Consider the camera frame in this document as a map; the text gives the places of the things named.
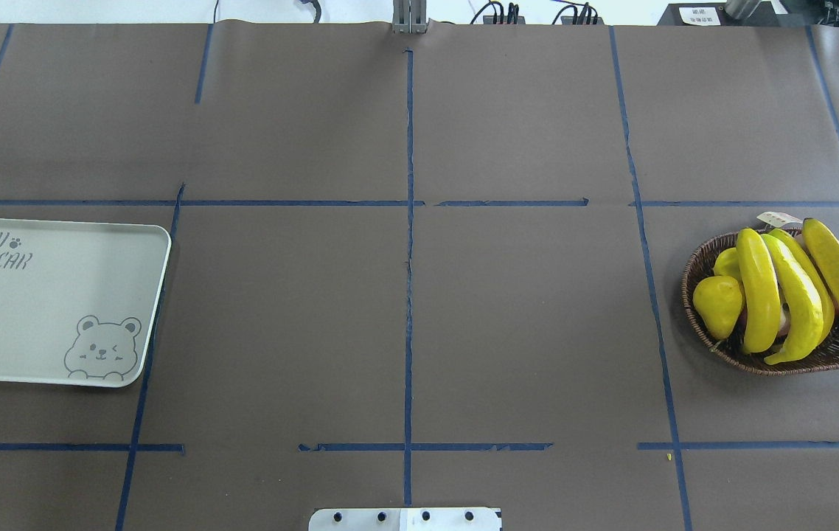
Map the brown wicker basket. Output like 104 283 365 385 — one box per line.
677 232 839 376

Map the yellow pear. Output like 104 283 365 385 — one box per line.
692 275 745 341

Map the light grey bear tray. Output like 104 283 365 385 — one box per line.
0 218 173 389

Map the white paper price tag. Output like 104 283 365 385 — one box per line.
756 211 804 229

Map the grey aluminium post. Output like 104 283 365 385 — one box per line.
391 0 428 34

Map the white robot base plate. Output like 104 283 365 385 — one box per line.
308 507 504 530

